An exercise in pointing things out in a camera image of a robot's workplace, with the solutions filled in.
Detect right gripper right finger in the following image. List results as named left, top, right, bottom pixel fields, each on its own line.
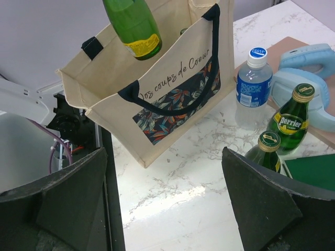
left=222, top=147, right=334, bottom=250

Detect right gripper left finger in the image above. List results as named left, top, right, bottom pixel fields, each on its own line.
left=1, top=148, right=107, bottom=250

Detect blue cap water bottle front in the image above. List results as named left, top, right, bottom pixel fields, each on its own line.
left=235, top=47, right=273, bottom=130

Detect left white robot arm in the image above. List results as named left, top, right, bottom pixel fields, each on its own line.
left=1, top=75, right=94, bottom=150

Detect beige canvas tote bag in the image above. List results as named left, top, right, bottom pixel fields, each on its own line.
left=57, top=1, right=235, bottom=168

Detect green binder folder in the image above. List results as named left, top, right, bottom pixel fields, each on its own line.
left=283, top=154, right=334, bottom=191

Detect light blue headphones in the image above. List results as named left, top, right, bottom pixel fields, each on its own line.
left=270, top=43, right=334, bottom=132

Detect green glass bottle yellow cap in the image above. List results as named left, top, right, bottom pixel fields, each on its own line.
left=180, top=28, right=188, bottom=36

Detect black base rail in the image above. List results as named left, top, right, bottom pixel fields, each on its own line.
left=95, top=124, right=126, bottom=251

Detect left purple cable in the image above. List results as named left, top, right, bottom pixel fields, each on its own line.
left=26, top=119, right=74, bottom=175

